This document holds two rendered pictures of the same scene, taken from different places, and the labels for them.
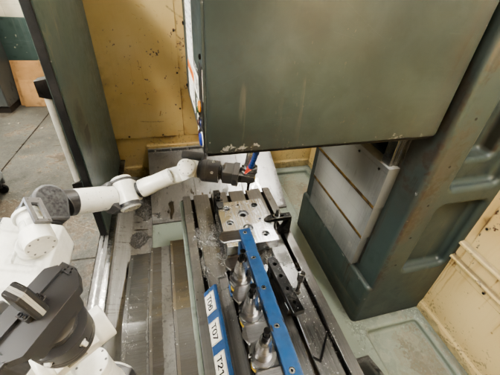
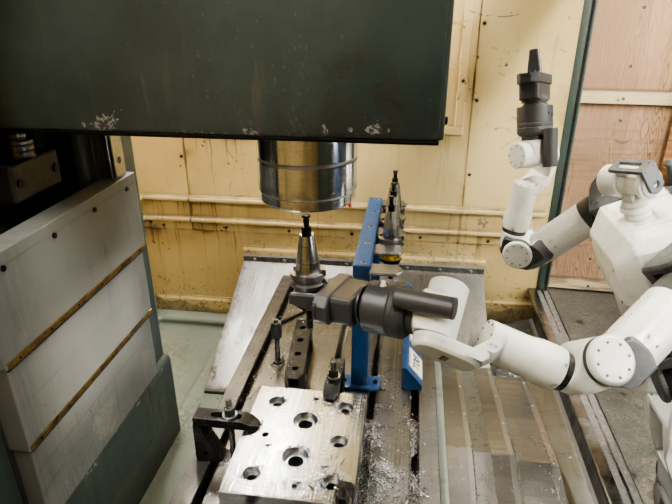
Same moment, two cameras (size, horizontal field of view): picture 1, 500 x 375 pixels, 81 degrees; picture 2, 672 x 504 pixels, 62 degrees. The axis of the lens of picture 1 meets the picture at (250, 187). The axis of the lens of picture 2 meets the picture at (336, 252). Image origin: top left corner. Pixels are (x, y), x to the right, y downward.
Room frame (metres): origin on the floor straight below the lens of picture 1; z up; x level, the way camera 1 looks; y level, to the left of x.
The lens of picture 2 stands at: (1.73, 0.42, 1.75)
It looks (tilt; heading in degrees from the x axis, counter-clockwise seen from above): 24 degrees down; 205
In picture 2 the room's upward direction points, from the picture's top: straight up
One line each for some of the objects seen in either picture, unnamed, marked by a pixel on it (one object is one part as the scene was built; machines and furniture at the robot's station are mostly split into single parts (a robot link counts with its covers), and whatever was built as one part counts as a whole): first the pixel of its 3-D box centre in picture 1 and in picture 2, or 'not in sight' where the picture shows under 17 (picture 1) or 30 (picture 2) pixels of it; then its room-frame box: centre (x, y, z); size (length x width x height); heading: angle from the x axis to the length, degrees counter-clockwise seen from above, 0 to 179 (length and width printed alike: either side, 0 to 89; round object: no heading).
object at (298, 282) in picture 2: (249, 168); (308, 276); (0.96, 0.01, 1.31); 0.06 x 0.06 x 0.03
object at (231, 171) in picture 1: (224, 172); (359, 302); (0.96, 0.11, 1.28); 0.13 x 0.12 x 0.10; 178
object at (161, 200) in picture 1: (219, 185); not in sight; (1.59, 0.21, 0.75); 0.89 x 0.67 x 0.26; 107
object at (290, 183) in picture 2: not in sight; (307, 161); (0.95, 0.01, 1.51); 0.16 x 0.16 x 0.12
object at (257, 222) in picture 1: (245, 224); (300, 447); (1.01, 0.01, 0.97); 0.29 x 0.23 x 0.05; 17
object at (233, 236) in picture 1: (229, 236); (386, 270); (0.68, 0.06, 1.21); 0.07 x 0.05 x 0.01; 107
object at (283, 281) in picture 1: (283, 286); (299, 357); (0.70, -0.16, 0.93); 0.26 x 0.05 x 0.06; 22
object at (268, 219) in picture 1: (277, 221); (227, 429); (1.03, -0.14, 0.97); 0.13 x 0.03 x 0.15; 107
